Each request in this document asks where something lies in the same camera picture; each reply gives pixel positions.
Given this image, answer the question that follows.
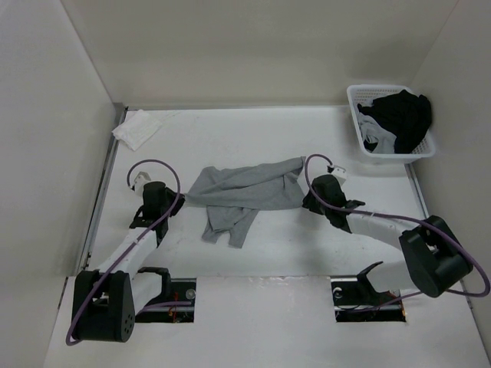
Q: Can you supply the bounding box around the grey tank top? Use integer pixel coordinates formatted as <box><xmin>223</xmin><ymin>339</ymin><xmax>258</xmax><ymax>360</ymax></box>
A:
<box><xmin>185</xmin><ymin>156</ymin><xmax>305</xmax><ymax>248</ymax></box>

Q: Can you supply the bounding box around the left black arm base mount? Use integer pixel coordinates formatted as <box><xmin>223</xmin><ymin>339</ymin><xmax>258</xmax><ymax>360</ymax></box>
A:
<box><xmin>136</xmin><ymin>267</ymin><xmax>196</xmax><ymax>324</ymax></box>

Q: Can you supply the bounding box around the white plastic laundry basket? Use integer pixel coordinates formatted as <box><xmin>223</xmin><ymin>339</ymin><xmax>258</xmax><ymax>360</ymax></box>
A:
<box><xmin>346</xmin><ymin>84</ymin><xmax>437</xmax><ymax>164</ymax></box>

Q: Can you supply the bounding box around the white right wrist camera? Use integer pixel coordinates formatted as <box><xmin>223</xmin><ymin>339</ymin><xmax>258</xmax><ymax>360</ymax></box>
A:
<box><xmin>328</xmin><ymin>166</ymin><xmax>348</xmax><ymax>185</ymax></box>

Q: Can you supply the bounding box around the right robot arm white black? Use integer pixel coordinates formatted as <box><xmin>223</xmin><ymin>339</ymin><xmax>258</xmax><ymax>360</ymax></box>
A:
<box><xmin>302</xmin><ymin>174</ymin><xmax>476</xmax><ymax>298</ymax></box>

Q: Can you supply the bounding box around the white tank top in basket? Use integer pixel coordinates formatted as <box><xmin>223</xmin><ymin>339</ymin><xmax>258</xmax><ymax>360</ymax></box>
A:
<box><xmin>357</xmin><ymin>97</ymin><xmax>398</xmax><ymax>154</ymax></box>

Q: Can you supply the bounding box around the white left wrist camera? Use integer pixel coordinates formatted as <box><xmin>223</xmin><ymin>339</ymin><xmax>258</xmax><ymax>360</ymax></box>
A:
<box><xmin>130</xmin><ymin>172</ymin><xmax>152</xmax><ymax>196</ymax></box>

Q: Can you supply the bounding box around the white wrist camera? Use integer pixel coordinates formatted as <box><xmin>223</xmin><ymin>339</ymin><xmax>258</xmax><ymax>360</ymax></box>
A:
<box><xmin>328</xmin><ymin>166</ymin><xmax>348</xmax><ymax>185</ymax></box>
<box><xmin>130</xmin><ymin>172</ymin><xmax>152</xmax><ymax>196</ymax></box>

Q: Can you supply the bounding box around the black tank top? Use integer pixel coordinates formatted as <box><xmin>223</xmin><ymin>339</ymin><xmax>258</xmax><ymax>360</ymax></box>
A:
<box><xmin>359</xmin><ymin>90</ymin><xmax>432</xmax><ymax>154</ymax></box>

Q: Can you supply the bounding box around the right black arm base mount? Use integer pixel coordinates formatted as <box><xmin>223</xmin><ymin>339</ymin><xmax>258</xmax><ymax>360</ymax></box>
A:
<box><xmin>331</xmin><ymin>261</ymin><xmax>406</xmax><ymax>323</ymax></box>

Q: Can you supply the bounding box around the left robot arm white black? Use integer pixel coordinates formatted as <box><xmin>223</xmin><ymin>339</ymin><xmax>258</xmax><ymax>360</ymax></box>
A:
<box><xmin>66</xmin><ymin>182</ymin><xmax>185</xmax><ymax>346</ymax></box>

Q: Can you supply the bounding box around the white folded tank top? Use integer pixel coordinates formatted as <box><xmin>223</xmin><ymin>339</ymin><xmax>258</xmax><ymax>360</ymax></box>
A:
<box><xmin>112</xmin><ymin>110</ymin><xmax>163</xmax><ymax>151</ymax></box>

